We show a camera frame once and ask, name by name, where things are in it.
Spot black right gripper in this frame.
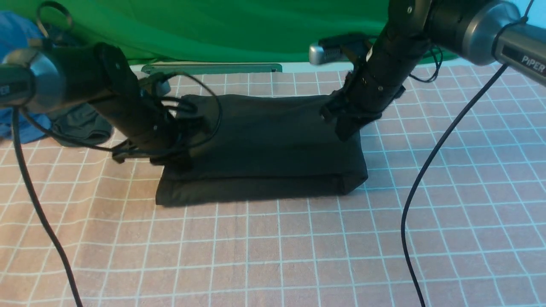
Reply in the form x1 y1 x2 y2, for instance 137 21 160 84
320 70 407 142

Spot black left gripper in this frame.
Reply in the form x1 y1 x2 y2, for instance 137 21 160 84
112 113 213 165

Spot dark gray long-sleeved shirt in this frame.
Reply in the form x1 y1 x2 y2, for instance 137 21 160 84
155 95 368 207

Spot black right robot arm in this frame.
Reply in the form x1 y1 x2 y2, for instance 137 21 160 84
309 0 545 141

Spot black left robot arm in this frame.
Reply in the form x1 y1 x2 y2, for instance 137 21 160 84
1 43 223 167

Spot green plastic tray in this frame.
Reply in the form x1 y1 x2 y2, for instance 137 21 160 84
141 64 283 75

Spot dark gray crumpled garment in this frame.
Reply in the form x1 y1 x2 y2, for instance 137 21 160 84
46 104 113 145

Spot green backdrop cloth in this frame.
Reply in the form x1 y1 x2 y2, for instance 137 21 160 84
0 0 459 67

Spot pink grid-patterned tablecloth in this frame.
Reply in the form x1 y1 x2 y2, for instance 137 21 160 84
23 65 546 307

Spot blue garment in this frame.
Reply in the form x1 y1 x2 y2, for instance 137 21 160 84
0 11 45 144

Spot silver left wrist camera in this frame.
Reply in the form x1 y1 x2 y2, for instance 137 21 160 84
138 72 172 97

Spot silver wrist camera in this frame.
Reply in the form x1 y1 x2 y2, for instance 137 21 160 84
138 72 172 97
308 34 374 66

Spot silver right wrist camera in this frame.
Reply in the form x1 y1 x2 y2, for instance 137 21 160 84
308 34 374 66

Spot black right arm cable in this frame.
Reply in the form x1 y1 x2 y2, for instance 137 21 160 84
401 0 536 307

